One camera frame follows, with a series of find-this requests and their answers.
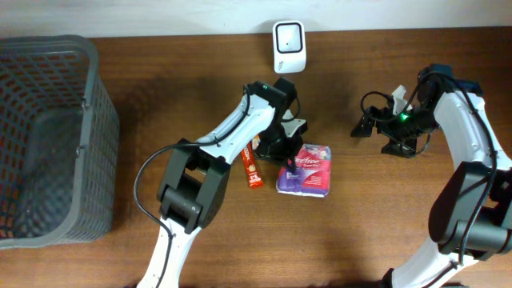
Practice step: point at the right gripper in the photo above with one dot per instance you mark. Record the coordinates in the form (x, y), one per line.
(378, 128)

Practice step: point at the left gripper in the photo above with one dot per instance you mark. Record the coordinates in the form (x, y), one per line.
(280, 148)

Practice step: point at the red purple Carefree pad pack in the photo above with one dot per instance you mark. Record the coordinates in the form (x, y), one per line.
(311, 177)

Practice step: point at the red Nescafe coffee sachet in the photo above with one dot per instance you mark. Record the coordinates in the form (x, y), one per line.
(252, 173)

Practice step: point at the small orange box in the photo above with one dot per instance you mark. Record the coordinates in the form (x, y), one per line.
(255, 142)

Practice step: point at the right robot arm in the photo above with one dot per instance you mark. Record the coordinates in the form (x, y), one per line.
(470, 220)

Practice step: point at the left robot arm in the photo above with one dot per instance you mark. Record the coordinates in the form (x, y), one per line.
(194, 182)

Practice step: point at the white barcode scanner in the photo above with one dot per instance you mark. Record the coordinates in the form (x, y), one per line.
(289, 43)

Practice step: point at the grey plastic mesh basket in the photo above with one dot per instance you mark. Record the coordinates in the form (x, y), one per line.
(59, 143)

